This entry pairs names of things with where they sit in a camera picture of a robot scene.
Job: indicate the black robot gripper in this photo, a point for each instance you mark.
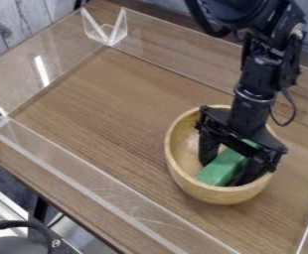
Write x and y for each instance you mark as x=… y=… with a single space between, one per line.
x=238 y=127

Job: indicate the green rectangular block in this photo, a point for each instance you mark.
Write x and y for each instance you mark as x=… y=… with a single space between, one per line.
x=219 y=171

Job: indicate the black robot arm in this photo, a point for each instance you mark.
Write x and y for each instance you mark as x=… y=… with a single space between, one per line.
x=272 y=44

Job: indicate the light wooden bowl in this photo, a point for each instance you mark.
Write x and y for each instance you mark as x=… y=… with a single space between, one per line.
x=181 y=154

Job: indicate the black table leg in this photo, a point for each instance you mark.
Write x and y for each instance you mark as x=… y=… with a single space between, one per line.
x=40 y=210

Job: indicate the clear acrylic tray enclosure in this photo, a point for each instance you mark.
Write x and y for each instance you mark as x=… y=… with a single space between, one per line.
x=90 y=93

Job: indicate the grey metal bracket with screw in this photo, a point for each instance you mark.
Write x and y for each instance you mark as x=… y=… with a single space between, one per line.
x=56 y=246

